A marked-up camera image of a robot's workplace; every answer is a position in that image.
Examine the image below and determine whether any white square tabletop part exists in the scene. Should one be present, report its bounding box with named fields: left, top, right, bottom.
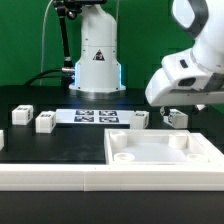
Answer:
left=104, top=129, right=224, bottom=166

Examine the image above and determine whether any black cable bundle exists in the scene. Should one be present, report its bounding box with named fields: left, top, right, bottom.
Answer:
left=23, top=68, right=75, bottom=87

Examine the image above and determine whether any white obstacle fence wall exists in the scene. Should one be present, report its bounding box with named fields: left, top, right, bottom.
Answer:
left=0, top=164, right=224, bottom=192

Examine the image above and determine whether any white cable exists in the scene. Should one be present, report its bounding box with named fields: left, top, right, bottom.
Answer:
left=39, top=0, right=54, bottom=87

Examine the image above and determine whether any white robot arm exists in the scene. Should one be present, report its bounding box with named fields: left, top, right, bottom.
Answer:
left=69, top=0, right=224, bottom=106

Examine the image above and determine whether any white plate with fiducial tags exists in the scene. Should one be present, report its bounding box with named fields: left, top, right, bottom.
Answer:
left=56, top=109, right=134, bottom=124

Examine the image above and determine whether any white block at left edge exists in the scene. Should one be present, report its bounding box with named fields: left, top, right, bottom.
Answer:
left=0, top=130, right=4, bottom=151

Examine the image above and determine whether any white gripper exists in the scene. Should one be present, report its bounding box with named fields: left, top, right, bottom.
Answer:
left=145, top=69, right=224, bottom=116

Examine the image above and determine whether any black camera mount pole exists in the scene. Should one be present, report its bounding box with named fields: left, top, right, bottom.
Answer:
left=53, top=0, right=107, bottom=67

